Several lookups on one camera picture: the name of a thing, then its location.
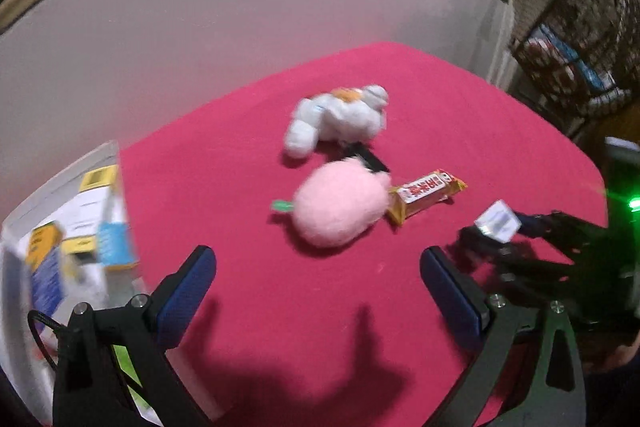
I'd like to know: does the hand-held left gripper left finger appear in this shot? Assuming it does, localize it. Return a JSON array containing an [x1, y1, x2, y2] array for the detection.
[[50, 245, 218, 427]]

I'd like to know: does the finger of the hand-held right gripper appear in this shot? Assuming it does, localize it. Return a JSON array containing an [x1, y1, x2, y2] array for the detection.
[[515, 209, 608, 263], [457, 227, 576, 308]]

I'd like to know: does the white cardboard tray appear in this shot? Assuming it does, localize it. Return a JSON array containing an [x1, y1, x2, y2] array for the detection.
[[0, 141, 151, 427]]

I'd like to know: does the small black object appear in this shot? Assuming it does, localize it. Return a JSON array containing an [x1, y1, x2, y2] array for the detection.
[[345, 142, 391, 174]]

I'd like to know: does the pink plush toy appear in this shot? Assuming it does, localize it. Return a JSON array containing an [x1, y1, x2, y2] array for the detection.
[[270, 157, 393, 249]]

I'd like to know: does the white plush toy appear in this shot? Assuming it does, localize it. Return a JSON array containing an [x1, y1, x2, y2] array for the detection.
[[284, 84, 390, 159]]

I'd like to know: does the yellow white box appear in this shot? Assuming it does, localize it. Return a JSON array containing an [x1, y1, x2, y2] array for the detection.
[[62, 166, 121, 258]]

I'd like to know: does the small blue white box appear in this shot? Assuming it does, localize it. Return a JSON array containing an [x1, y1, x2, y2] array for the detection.
[[97, 207, 141, 270]]

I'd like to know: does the red tablecloth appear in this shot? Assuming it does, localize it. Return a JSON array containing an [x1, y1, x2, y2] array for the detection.
[[117, 41, 608, 427]]

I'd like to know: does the black cable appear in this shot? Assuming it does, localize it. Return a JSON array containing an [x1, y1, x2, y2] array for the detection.
[[27, 309, 66, 373]]

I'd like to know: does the golden snack bar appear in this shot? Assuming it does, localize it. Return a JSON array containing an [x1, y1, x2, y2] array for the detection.
[[387, 169, 468, 228]]

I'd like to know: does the wire basket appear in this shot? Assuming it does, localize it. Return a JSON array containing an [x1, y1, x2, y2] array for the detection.
[[510, 0, 640, 142]]

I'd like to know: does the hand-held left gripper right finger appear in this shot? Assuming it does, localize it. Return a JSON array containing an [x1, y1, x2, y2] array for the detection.
[[419, 246, 588, 427]]

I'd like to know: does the white backdrop board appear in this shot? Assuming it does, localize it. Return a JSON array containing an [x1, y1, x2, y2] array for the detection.
[[0, 0, 516, 218]]

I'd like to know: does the small white card packet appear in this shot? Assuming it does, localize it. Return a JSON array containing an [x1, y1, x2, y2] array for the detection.
[[474, 201, 521, 243]]

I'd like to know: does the green snack packet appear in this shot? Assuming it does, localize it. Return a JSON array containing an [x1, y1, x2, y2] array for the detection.
[[111, 344, 151, 413]]

